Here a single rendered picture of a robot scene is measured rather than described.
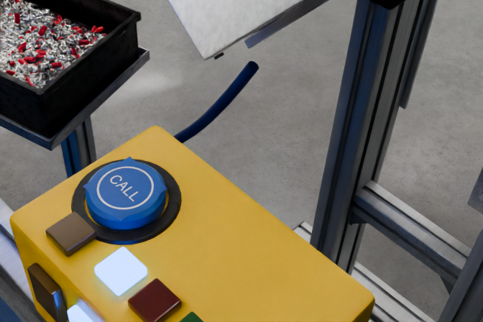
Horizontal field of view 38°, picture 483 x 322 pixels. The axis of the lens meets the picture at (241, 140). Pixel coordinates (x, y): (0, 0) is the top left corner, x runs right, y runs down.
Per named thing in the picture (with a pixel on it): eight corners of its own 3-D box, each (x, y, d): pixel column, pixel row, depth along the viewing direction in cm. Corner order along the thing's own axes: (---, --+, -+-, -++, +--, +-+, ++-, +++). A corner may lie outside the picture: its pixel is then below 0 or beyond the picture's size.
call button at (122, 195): (182, 208, 37) (182, 186, 35) (121, 251, 34) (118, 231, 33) (132, 166, 38) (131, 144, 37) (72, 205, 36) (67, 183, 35)
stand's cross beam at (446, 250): (473, 272, 98) (481, 255, 95) (457, 289, 96) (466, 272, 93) (366, 196, 107) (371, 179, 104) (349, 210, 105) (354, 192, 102)
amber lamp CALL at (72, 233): (98, 238, 34) (97, 230, 34) (67, 259, 33) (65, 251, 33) (75, 216, 35) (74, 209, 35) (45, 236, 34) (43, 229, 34)
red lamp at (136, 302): (182, 307, 32) (182, 300, 31) (152, 332, 31) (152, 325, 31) (157, 282, 33) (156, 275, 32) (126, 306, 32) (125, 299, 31)
